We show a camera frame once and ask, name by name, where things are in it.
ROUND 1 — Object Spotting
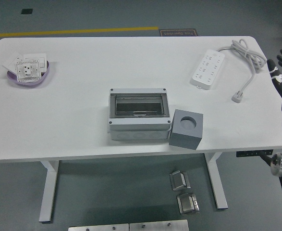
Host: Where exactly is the white plain card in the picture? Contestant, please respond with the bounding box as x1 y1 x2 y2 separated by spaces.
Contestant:
2 54 24 73

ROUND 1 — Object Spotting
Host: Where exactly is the small metal bracket block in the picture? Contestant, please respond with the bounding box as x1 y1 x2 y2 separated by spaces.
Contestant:
169 170 191 192

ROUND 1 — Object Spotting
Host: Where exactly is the grey cube with round hole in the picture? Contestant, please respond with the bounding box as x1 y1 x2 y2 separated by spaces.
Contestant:
169 109 205 150

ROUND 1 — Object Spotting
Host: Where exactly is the metal plate with screws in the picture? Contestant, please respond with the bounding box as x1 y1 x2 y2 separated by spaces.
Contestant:
68 223 129 231
129 219 189 231

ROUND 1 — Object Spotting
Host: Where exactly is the black table control panel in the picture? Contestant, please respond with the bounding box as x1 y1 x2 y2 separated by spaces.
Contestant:
236 149 274 158

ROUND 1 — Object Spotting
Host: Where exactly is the white printed socket panel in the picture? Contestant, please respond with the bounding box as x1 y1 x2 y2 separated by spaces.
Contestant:
14 59 42 82

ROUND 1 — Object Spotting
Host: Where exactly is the grey power cable with plug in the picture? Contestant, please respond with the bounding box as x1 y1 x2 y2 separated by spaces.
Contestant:
217 39 268 103

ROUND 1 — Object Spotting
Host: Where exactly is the grey junction box with lid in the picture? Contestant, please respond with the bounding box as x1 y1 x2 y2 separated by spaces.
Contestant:
108 88 172 141

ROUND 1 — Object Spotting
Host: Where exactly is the dark floor sign with text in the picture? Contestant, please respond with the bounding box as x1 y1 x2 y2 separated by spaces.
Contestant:
159 28 200 38

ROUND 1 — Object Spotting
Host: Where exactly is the white power strip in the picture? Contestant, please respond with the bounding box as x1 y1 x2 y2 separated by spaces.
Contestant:
190 49 225 91

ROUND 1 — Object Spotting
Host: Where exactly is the purple bowl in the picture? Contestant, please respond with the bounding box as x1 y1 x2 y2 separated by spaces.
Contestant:
6 60 50 87

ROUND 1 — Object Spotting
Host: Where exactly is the white switch plate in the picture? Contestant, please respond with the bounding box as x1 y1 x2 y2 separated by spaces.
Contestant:
23 52 48 73

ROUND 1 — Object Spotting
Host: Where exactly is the large metal bracket block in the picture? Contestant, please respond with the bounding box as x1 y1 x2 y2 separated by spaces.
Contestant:
176 192 200 215

